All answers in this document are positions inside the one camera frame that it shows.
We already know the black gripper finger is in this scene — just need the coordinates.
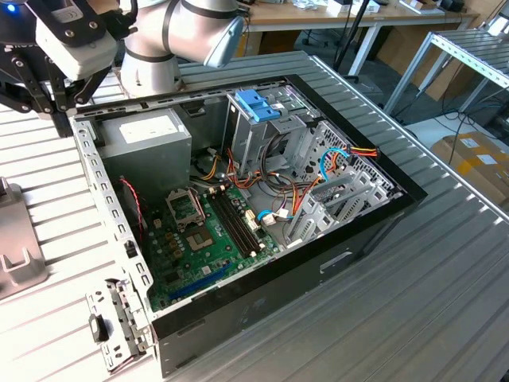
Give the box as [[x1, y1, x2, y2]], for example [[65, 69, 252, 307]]
[[63, 64, 115, 138], [0, 55, 65, 138]]

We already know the metal disk bay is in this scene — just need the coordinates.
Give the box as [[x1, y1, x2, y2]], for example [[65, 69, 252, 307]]
[[284, 169, 405, 251]]

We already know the grey power supply unit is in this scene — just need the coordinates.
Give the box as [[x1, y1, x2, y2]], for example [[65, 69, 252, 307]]
[[95, 107, 194, 208]]

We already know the black case fan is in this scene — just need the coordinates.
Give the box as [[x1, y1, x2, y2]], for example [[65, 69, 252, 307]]
[[118, 178, 150, 244]]

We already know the metal socket cover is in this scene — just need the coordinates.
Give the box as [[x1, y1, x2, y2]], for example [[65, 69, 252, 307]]
[[165, 189, 208, 232]]

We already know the grey parts rack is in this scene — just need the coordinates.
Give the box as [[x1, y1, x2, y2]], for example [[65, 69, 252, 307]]
[[0, 177, 51, 302]]

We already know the metal drive cage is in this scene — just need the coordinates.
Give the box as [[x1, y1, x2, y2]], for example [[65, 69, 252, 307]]
[[220, 85, 324, 180]]

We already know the CPU socket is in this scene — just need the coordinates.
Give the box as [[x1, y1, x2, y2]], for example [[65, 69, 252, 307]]
[[185, 228, 218, 254]]

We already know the black RAM slot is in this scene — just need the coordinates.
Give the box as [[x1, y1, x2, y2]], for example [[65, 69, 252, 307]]
[[208, 193, 251, 259], [213, 192, 255, 257], [218, 189, 260, 254], [223, 187, 265, 251]]

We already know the green motherboard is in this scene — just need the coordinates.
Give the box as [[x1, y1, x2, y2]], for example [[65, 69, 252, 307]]
[[145, 185, 279, 314]]

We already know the blue expansion slot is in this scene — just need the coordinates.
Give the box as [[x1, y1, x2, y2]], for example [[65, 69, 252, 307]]
[[169, 260, 234, 302]]

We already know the wooden desk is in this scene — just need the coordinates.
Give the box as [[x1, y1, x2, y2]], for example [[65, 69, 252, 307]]
[[238, 0, 482, 76]]

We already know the black plastic clip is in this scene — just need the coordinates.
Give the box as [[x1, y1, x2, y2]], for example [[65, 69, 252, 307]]
[[89, 313, 111, 344]]

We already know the black open PC case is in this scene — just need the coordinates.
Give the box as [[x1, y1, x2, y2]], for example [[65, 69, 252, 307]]
[[65, 73, 429, 379]]

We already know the large cardboard box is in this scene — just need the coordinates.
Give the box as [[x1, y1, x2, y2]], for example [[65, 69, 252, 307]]
[[431, 132, 509, 208]]

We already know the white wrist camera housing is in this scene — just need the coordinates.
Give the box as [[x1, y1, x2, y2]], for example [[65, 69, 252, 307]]
[[34, 15, 119, 81]]

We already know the black camera bracket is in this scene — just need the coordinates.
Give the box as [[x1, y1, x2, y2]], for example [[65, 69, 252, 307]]
[[47, 3, 140, 41]]

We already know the red twisted fan wire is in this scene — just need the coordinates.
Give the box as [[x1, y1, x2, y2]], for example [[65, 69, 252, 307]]
[[119, 177, 147, 242]]

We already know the blue plastic drive bracket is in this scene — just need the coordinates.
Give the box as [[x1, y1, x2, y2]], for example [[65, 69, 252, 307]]
[[234, 89, 284, 125]]

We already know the orange wire bundle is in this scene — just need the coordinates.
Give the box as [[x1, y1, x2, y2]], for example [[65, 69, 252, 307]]
[[190, 146, 324, 224]]

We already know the blue wire with white plug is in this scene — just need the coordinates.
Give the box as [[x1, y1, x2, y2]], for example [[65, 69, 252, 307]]
[[256, 209, 293, 228]]

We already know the metal card retention bracket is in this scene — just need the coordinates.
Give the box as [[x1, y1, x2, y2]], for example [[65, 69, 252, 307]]
[[85, 278, 157, 374]]

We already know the blue data wire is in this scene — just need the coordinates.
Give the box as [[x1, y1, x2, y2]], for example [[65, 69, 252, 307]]
[[317, 146, 355, 186]]

